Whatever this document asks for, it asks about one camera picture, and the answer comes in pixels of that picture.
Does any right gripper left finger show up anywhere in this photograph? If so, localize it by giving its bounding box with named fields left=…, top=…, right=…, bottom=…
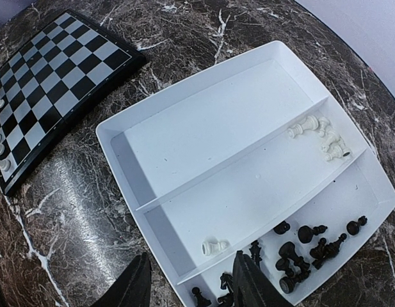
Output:
left=92, top=252, right=152, bottom=307

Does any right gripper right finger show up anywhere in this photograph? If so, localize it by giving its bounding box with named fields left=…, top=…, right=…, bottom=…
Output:
left=232, top=251, right=293, bottom=307

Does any white plastic compartment tray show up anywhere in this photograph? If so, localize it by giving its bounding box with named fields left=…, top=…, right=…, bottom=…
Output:
left=96, top=41, right=395, bottom=306

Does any black grey chessboard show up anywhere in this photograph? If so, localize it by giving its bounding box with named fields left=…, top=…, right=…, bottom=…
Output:
left=0, top=10, right=147, bottom=196

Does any pile of black chess pieces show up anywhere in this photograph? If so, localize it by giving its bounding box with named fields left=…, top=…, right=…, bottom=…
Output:
left=191, top=216, right=367, bottom=306

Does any pile of white chess pieces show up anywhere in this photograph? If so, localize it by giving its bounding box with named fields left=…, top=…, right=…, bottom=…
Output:
left=287, top=115, right=352, bottom=162

